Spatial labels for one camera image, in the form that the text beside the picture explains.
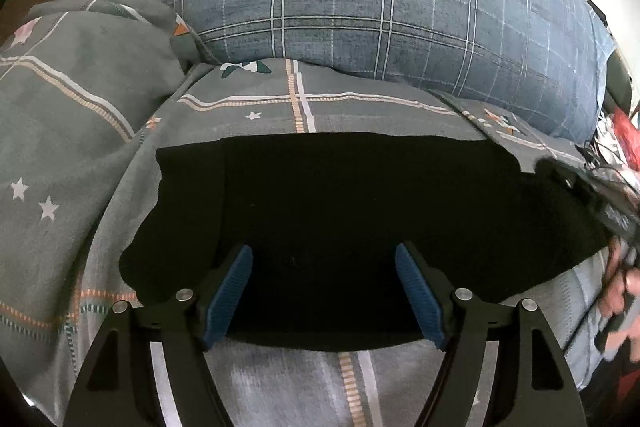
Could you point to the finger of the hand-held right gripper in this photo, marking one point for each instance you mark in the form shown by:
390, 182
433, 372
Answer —
562, 177

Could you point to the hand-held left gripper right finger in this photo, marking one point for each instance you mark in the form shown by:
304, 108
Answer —
417, 294

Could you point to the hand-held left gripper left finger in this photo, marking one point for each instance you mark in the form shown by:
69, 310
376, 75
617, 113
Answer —
227, 294

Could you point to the black pants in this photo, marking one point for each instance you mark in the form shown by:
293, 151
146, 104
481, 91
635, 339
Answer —
325, 207

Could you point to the person's right hand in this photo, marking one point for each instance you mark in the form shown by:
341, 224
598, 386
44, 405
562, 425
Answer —
617, 287

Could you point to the red and white bag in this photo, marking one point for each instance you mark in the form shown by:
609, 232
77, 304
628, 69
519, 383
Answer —
626, 127

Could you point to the grey star print bed sheet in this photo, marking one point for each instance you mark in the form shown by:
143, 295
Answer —
360, 112

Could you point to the grey star print quilt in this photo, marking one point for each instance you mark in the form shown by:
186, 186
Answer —
60, 117

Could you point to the blue plaid pillow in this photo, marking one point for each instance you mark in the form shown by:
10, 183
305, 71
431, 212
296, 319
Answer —
375, 2

